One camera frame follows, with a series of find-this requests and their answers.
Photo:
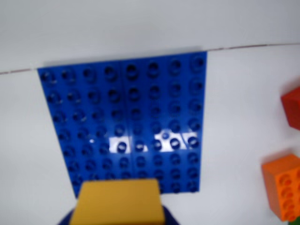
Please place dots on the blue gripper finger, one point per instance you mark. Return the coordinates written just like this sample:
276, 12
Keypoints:
66, 219
170, 218

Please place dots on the yellow 2x2 block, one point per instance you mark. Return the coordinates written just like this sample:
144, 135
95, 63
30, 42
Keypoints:
117, 204

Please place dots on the orange 2x4 block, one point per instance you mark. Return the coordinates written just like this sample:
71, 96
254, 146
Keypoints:
281, 187

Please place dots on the red 2x2 block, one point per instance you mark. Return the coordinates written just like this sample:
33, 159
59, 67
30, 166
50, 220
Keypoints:
293, 107

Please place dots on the white cover sheet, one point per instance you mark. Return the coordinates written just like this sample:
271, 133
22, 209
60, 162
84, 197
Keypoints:
234, 117

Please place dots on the blue 8x8 base plate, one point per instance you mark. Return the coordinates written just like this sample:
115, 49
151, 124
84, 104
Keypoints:
140, 105

